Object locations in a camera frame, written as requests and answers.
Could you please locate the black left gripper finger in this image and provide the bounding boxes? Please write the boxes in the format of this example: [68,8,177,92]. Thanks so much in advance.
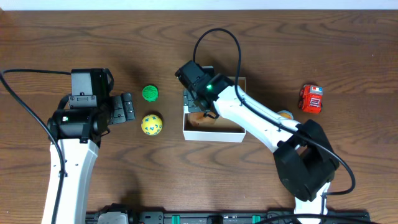
[121,93,136,121]
[111,96,126,124]

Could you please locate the brown plush toy animal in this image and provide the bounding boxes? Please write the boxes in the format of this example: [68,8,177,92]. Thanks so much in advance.
[188,112,216,126]

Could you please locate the green ridged toy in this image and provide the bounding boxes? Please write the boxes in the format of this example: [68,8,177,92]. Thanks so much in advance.
[142,85,159,102]

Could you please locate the yellow ball blue letters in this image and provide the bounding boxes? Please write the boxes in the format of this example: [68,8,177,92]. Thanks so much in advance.
[141,114,163,136]

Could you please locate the yellow rubber duck blue cap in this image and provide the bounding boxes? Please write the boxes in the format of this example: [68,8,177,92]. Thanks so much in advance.
[277,110,294,119]

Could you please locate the red toy fire truck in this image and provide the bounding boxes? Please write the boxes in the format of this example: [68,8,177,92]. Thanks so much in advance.
[298,85,323,114]

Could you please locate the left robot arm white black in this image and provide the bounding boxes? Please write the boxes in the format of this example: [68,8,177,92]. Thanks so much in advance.
[42,93,135,223]

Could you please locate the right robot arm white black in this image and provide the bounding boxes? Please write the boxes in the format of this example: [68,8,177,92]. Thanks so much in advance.
[183,74,340,215]

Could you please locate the white cardboard box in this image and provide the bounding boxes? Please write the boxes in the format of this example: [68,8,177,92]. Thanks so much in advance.
[182,76,248,143]

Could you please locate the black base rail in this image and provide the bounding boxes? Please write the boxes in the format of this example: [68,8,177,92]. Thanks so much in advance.
[85,203,371,224]

